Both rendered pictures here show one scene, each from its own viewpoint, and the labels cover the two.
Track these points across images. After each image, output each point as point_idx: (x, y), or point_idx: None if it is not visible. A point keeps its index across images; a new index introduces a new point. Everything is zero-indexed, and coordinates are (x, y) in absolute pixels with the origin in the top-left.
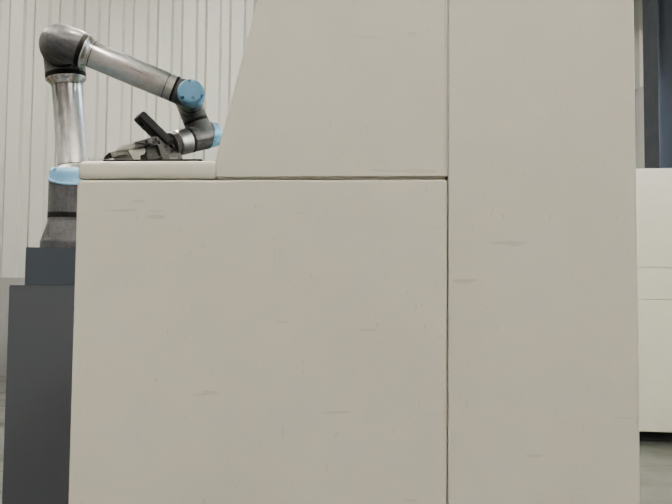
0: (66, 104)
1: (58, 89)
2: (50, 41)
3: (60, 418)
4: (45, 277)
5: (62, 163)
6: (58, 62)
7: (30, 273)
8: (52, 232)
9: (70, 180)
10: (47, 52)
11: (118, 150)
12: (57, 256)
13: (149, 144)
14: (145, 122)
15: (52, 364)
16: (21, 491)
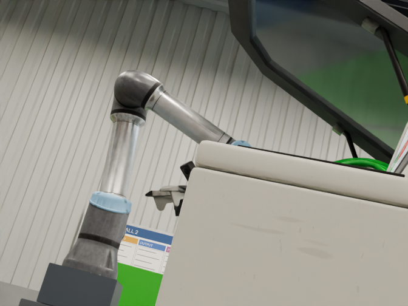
0: (122, 140)
1: (119, 126)
2: (127, 81)
3: None
4: (59, 298)
5: (104, 192)
6: (127, 101)
7: (45, 290)
8: (79, 253)
9: (110, 206)
10: (121, 90)
11: (162, 189)
12: (77, 279)
13: None
14: (190, 170)
15: None
16: None
